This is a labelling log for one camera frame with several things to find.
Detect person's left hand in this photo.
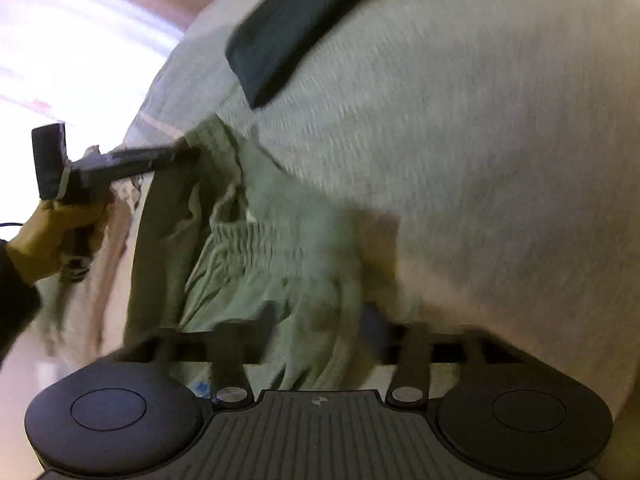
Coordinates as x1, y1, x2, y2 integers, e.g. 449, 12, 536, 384
6, 192, 114, 286

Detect folded dark green garment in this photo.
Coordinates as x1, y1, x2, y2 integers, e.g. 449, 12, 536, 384
226, 0, 362, 110

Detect grey-green sweatpants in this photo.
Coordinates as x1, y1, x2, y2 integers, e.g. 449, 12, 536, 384
124, 117, 397, 390

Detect pink curtain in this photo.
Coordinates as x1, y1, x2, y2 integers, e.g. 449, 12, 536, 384
1, 0, 212, 240

